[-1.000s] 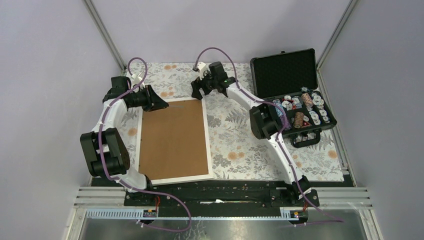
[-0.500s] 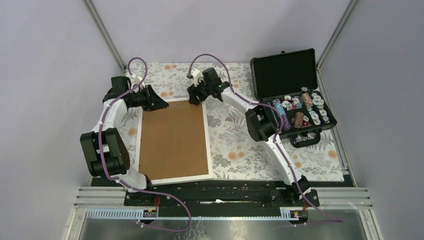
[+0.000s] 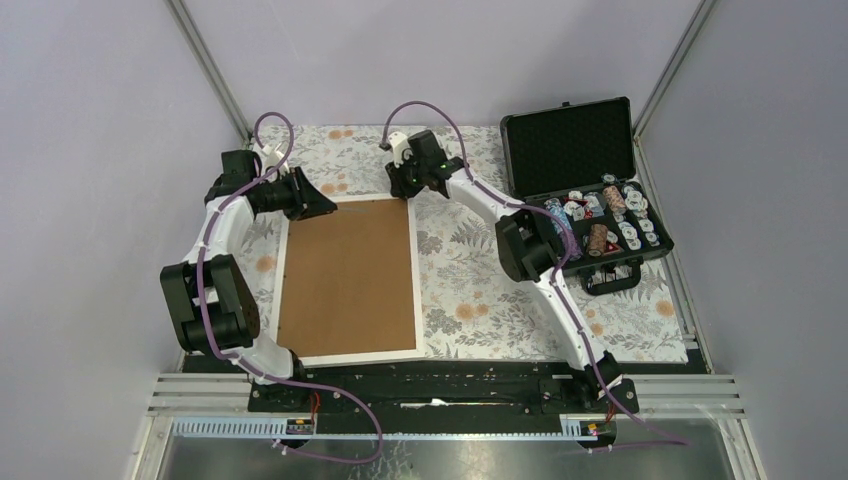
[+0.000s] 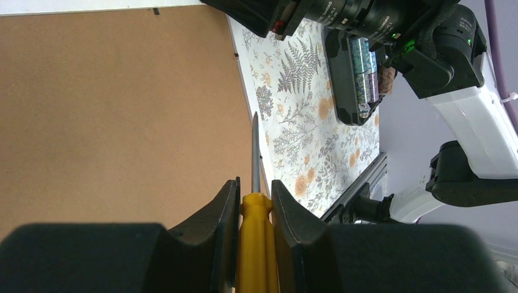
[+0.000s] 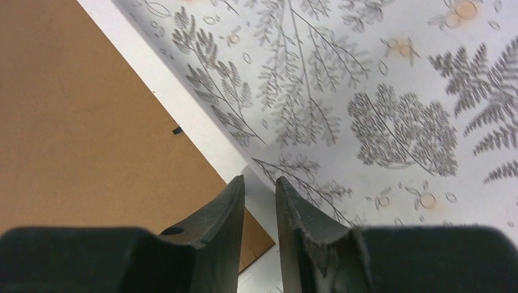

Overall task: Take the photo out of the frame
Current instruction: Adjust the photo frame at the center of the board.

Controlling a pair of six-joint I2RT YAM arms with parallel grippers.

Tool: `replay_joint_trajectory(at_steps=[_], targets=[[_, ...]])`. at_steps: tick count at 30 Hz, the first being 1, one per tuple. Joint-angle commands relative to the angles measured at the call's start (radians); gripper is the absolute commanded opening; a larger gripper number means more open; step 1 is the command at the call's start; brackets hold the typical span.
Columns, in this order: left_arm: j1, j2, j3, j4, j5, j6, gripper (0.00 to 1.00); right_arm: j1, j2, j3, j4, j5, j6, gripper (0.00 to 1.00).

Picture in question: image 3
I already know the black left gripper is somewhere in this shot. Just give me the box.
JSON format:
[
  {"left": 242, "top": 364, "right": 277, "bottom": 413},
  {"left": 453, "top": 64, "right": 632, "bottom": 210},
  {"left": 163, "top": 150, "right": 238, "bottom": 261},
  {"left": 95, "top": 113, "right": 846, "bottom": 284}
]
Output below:
[{"left": 258, "top": 165, "right": 337, "bottom": 220}]

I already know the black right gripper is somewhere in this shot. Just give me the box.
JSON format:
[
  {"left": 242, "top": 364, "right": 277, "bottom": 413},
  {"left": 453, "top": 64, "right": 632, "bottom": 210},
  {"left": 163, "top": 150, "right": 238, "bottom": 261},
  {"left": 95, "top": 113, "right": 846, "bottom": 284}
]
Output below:
[{"left": 386, "top": 153, "right": 428, "bottom": 202}]

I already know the white picture frame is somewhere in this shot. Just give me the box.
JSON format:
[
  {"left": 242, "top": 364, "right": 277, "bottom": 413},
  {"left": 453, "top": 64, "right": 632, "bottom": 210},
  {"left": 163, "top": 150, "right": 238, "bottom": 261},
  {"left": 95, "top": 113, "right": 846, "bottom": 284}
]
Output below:
[{"left": 268, "top": 194, "right": 425, "bottom": 367}]

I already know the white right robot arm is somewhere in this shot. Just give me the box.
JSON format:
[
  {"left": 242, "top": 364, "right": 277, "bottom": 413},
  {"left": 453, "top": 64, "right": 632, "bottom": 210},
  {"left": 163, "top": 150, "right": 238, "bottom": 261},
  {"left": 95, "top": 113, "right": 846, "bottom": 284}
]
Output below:
[{"left": 380, "top": 130, "right": 623, "bottom": 412}]

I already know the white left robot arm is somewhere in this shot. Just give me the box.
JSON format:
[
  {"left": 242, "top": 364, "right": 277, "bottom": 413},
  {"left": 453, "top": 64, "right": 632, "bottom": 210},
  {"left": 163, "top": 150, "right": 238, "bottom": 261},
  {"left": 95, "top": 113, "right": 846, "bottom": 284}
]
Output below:
[{"left": 160, "top": 150, "right": 338, "bottom": 411}]

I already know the floral patterned table mat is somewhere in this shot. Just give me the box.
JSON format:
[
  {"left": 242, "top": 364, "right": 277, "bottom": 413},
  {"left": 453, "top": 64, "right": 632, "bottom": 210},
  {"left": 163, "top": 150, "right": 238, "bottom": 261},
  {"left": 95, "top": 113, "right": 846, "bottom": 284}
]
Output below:
[{"left": 260, "top": 125, "right": 687, "bottom": 364}]

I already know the black poker chip case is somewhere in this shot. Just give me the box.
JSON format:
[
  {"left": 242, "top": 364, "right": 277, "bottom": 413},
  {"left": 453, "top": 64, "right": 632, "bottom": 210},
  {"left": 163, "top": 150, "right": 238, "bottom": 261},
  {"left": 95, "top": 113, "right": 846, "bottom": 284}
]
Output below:
[{"left": 499, "top": 96, "right": 674, "bottom": 296}]

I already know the brown poker chip stack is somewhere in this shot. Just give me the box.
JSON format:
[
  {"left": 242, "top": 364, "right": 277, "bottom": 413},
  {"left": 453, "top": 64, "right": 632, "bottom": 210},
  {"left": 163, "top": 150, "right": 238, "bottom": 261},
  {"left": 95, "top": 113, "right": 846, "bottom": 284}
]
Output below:
[{"left": 602, "top": 185, "right": 627, "bottom": 215}]

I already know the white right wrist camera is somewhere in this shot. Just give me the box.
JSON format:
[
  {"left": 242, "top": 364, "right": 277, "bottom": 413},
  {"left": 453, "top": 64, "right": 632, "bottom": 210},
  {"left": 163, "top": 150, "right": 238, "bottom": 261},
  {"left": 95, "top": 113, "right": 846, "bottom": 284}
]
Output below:
[{"left": 386, "top": 132, "right": 413, "bottom": 168}]

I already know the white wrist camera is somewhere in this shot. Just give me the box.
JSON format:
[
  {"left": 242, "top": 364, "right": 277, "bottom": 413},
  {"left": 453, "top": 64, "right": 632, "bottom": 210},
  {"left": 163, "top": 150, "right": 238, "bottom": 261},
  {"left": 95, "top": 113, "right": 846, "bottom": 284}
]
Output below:
[
  {"left": 386, "top": 132, "right": 413, "bottom": 168},
  {"left": 258, "top": 144, "right": 288, "bottom": 175}
]

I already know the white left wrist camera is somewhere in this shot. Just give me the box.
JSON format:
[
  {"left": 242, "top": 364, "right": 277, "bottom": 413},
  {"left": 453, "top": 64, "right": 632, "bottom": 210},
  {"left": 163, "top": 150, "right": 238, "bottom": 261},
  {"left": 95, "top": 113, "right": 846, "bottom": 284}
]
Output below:
[{"left": 258, "top": 144, "right": 288, "bottom": 175}]

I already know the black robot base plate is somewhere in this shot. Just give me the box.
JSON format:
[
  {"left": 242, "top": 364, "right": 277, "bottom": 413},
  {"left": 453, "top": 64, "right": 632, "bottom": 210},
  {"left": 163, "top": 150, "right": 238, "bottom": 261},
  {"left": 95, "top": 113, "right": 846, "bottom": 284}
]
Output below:
[{"left": 182, "top": 354, "right": 709, "bottom": 435}]

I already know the grey slotted cable duct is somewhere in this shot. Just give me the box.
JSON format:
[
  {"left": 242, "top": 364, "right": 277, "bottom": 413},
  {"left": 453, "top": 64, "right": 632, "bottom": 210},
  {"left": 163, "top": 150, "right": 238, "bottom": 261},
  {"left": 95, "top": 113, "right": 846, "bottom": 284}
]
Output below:
[{"left": 170, "top": 415, "right": 601, "bottom": 443}]

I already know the aluminium front rail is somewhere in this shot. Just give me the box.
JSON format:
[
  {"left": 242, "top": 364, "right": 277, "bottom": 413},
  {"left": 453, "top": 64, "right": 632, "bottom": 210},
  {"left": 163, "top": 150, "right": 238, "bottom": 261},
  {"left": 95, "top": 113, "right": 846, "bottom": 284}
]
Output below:
[{"left": 147, "top": 373, "right": 746, "bottom": 442}]

